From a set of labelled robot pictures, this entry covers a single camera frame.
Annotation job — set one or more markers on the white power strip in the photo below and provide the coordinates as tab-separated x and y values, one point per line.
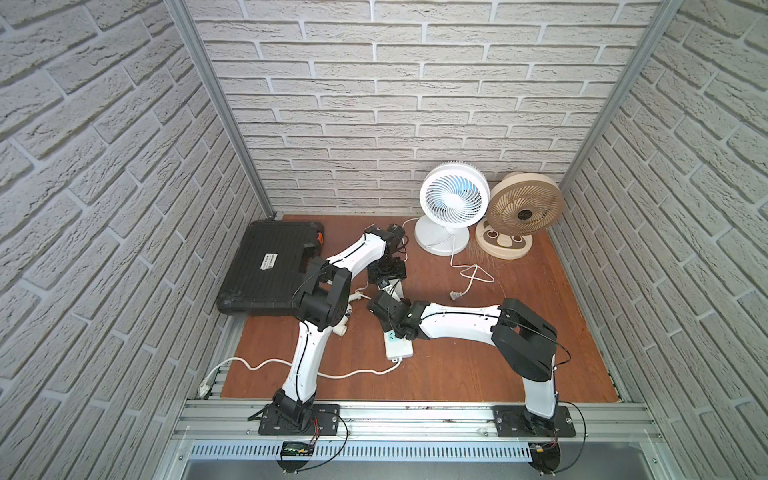
396	349

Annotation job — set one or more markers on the black plastic tool case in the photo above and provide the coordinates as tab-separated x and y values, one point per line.
268	267

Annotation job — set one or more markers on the left small controller board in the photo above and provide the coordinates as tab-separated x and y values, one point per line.
296	449

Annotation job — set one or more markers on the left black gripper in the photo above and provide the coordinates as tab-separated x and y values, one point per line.
387	276

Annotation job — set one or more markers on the white desk fan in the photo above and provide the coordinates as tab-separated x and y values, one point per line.
453	197

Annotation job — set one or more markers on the right round black connector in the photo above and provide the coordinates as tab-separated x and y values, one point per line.
545	458

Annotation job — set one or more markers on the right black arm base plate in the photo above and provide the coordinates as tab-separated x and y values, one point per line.
517	421

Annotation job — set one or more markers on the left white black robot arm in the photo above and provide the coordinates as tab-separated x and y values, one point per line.
322	302

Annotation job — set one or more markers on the beige bear desk fan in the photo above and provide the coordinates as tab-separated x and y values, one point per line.
521	204

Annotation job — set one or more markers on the aluminium front rail frame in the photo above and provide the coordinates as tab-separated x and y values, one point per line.
221	429

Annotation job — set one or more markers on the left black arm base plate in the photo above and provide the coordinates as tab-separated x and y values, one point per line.
320	419

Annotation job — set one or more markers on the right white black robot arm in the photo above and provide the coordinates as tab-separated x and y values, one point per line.
525	340

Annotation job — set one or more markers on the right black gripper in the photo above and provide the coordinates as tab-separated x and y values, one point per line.
380	305

